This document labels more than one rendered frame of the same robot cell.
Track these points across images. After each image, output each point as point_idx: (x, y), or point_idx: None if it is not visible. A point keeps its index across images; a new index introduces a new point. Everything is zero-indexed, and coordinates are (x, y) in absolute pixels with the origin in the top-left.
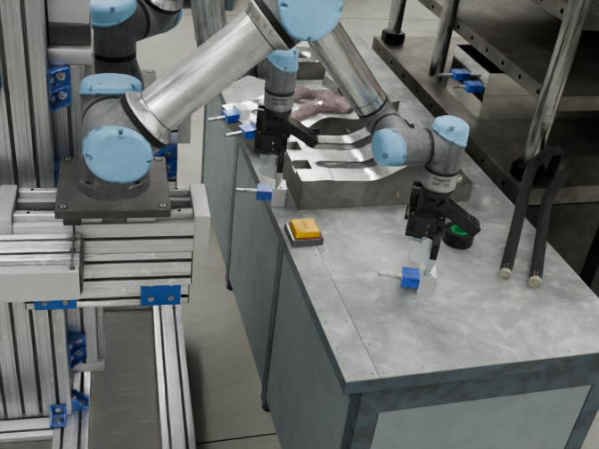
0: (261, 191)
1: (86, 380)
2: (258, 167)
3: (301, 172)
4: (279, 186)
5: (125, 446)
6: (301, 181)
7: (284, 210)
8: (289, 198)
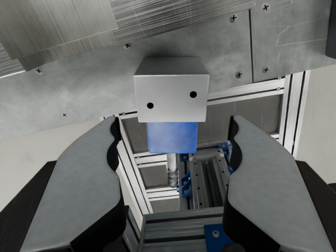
0: (196, 141)
1: (202, 146)
2: (5, 128)
3: (145, 8)
4: (188, 100)
5: (254, 116)
6: (248, 9)
7: (220, 54)
8: (145, 40)
